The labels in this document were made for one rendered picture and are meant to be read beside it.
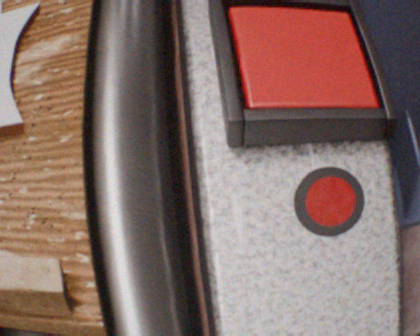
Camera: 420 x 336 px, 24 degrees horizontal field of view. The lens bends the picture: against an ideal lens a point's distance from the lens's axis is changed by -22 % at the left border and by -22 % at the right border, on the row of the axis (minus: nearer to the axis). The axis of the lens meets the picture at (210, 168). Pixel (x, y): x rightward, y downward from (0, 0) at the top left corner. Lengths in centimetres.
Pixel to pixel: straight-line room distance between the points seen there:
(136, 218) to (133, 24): 10
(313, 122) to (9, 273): 15
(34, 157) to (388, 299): 16
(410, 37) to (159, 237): 90
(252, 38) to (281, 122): 5
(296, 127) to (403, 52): 89
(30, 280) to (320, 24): 19
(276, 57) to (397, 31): 84
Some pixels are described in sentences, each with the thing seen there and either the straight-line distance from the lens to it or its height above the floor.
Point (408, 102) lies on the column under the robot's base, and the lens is 143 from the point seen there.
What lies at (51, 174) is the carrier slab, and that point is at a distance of 43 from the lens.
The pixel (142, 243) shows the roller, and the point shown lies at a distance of 43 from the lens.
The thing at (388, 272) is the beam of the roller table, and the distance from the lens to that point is 44.
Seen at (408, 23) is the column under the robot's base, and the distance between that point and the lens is 129.
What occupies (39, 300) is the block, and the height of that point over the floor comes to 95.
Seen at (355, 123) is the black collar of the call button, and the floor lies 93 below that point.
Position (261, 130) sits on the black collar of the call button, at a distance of 45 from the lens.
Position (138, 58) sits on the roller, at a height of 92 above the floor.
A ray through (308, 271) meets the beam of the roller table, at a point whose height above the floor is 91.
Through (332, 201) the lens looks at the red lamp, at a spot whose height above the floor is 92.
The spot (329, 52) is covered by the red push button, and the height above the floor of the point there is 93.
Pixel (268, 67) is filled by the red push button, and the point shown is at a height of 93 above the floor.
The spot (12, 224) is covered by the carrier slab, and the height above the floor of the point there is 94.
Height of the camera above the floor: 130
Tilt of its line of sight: 57 degrees down
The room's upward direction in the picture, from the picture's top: 1 degrees clockwise
